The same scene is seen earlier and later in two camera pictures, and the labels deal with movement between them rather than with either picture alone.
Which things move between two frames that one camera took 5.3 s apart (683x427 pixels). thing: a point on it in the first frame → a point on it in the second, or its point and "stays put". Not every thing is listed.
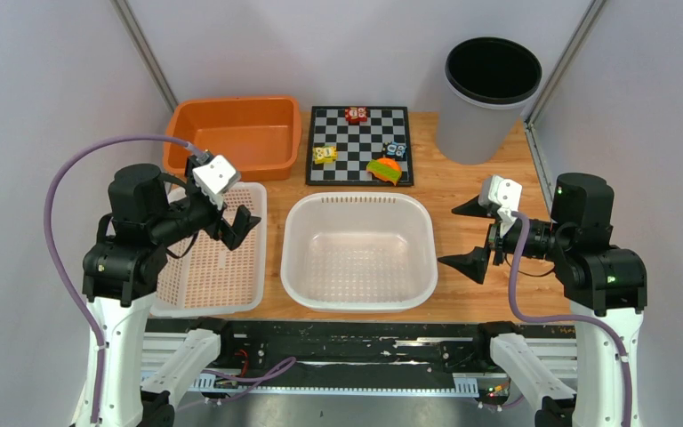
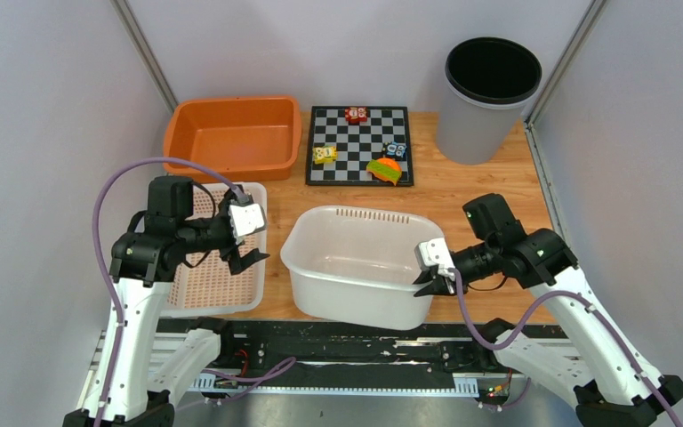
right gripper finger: [473, 264] → [438, 287]
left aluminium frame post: [142, 44] stays put
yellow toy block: [326, 155] stays put
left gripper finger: [232, 236] → [237, 263]
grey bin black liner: [487, 82] stays put
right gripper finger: [471, 207] → [425, 276]
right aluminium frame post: [547, 185] stays put
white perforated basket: [210, 277] stays put
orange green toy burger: [385, 168] stays put
